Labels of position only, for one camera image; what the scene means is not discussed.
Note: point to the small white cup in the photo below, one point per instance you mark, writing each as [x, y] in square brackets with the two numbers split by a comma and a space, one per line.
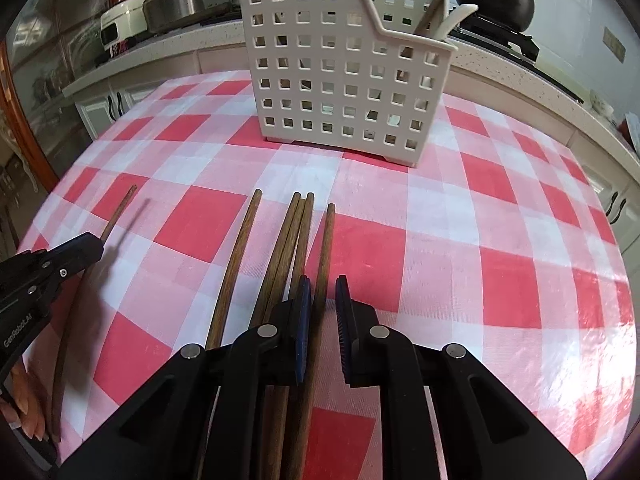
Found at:
[602, 105]

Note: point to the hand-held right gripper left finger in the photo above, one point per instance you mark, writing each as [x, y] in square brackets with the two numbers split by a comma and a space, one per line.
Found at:
[302, 330]

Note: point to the person's left hand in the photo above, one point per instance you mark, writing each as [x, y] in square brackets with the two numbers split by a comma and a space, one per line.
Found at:
[27, 400]

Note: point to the black glass gas cooktop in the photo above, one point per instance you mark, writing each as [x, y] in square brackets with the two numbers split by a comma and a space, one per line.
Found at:
[505, 35]

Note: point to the single wall outlet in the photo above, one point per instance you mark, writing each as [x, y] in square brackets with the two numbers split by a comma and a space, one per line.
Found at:
[614, 45]

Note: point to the white perforated plastic utensil basket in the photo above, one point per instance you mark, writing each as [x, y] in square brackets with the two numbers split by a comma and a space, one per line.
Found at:
[320, 85]

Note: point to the wooden framed glass door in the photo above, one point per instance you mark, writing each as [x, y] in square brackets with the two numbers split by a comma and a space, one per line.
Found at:
[50, 85]

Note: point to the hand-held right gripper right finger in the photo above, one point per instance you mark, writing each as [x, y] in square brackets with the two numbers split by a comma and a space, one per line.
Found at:
[342, 330]

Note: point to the stainless steel pressure cooker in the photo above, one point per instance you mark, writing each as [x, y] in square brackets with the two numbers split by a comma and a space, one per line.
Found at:
[185, 0]

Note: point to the white ceramic spoon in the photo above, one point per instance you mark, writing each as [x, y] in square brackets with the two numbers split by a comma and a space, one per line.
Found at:
[462, 14]

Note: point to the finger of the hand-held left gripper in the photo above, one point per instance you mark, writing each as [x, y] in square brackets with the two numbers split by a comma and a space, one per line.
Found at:
[80, 255]

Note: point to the black and pink small item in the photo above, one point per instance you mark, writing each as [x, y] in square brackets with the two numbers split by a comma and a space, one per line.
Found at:
[119, 49]

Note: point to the small white kitchen appliance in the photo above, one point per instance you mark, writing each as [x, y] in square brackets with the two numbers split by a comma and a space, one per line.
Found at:
[120, 22]

